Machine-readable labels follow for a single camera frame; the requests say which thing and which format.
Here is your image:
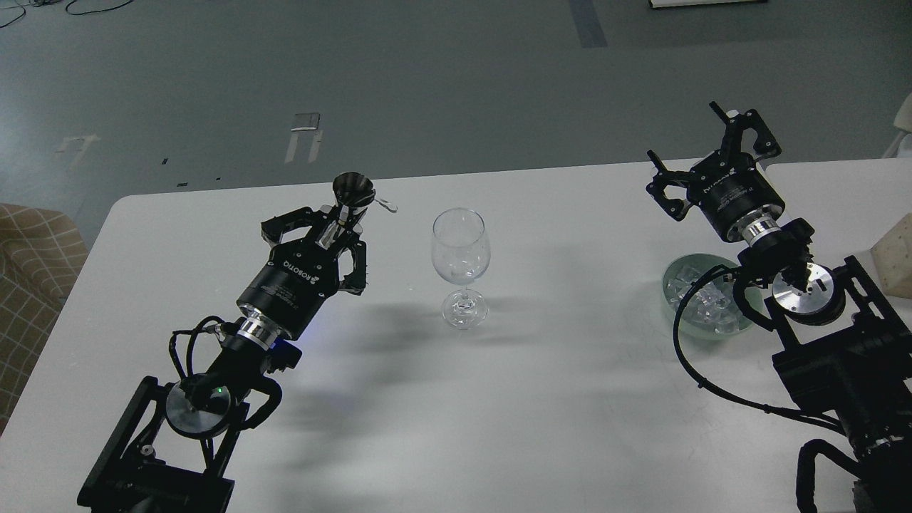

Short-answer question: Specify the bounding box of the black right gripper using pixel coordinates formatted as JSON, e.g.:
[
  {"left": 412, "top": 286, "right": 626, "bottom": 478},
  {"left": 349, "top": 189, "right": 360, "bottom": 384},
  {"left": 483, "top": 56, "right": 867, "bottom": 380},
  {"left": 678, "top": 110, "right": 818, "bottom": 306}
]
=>
[{"left": 646, "top": 101, "right": 786, "bottom": 244}]

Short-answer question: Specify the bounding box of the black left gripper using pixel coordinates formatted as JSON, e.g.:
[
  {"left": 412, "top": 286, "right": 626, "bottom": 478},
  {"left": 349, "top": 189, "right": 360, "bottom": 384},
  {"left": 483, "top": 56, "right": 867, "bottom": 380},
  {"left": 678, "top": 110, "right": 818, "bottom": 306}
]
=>
[{"left": 237, "top": 205, "right": 367, "bottom": 341}]

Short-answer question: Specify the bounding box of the steel double jigger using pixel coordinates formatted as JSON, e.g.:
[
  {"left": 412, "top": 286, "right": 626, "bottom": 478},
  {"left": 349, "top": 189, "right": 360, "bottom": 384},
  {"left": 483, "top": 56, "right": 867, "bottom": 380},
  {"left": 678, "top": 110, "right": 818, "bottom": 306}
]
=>
[{"left": 317, "top": 172, "right": 398, "bottom": 249}]

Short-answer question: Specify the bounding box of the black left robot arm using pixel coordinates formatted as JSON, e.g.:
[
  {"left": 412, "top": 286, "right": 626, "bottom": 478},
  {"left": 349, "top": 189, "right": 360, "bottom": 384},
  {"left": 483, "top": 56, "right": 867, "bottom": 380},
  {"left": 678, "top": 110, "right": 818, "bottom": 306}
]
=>
[{"left": 77, "top": 200, "right": 369, "bottom": 512}]

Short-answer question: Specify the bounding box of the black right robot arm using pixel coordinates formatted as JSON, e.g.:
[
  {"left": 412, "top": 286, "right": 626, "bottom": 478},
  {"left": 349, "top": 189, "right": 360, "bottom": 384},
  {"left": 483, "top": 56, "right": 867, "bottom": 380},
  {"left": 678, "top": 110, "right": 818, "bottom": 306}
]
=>
[{"left": 647, "top": 102, "right": 911, "bottom": 512}]

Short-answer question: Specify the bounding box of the clear wine glass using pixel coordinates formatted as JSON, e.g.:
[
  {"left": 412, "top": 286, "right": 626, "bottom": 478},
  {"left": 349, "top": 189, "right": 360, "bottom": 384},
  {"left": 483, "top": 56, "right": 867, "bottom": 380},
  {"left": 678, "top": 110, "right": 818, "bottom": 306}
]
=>
[{"left": 431, "top": 207, "right": 492, "bottom": 329}]

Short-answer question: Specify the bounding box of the green bowl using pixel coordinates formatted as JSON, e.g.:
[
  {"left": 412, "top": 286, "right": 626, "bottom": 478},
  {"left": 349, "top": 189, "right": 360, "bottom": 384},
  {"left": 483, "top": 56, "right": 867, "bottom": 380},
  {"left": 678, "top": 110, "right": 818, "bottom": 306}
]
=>
[{"left": 662, "top": 254, "right": 756, "bottom": 341}]

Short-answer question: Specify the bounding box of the grey office chair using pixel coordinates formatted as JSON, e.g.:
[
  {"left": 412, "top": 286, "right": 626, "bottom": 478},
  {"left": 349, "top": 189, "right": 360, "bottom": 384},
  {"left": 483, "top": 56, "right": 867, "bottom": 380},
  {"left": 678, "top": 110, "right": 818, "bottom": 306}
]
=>
[{"left": 881, "top": 93, "right": 912, "bottom": 159}]

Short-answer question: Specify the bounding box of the beige foam block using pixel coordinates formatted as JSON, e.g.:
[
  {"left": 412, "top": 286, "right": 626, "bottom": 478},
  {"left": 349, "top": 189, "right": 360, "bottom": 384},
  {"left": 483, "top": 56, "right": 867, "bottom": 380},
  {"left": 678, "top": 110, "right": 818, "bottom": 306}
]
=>
[{"left": 871, "top": 213, "right": 911, "bottom": 300}]

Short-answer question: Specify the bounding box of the black floor cable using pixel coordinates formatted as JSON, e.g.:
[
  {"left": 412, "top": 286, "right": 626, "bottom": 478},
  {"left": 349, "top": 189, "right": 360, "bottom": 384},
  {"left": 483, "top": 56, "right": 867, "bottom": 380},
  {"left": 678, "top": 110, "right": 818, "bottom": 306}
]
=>
[{"left": 0, "top": 0, "right": 133, "bottom": 26}]

